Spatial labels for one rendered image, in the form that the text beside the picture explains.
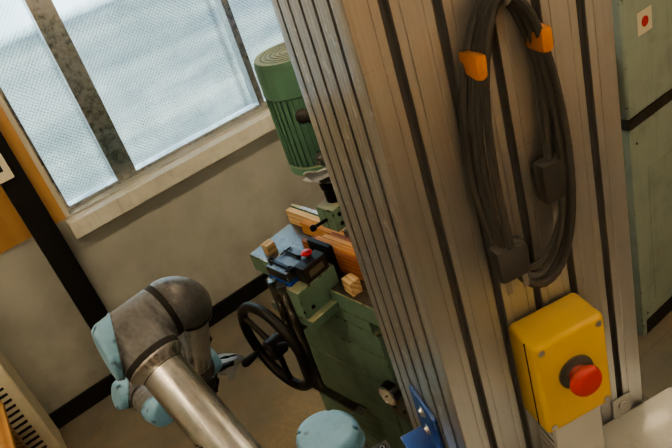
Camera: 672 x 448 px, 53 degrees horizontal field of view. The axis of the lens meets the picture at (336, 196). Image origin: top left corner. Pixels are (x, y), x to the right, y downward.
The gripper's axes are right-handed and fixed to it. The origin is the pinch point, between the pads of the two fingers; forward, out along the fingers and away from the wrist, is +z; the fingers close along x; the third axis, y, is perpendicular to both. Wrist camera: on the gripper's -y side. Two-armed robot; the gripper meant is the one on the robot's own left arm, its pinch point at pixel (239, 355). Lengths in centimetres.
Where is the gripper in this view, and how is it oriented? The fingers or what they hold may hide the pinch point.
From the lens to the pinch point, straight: 194.2
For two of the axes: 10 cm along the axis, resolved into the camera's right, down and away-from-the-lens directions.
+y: -0.4, 9.9, 1.5
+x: 6.4, 1.4, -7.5
